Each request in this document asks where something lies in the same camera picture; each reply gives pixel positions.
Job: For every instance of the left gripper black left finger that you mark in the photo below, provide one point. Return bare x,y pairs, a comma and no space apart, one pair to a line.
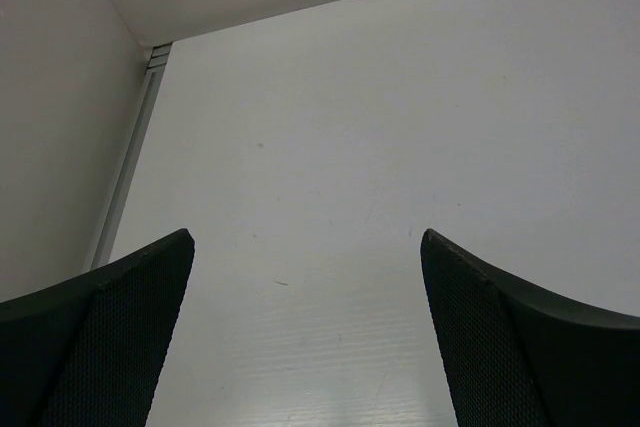
89,351

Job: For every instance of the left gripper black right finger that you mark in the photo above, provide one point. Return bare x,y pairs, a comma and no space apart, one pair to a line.
516,354

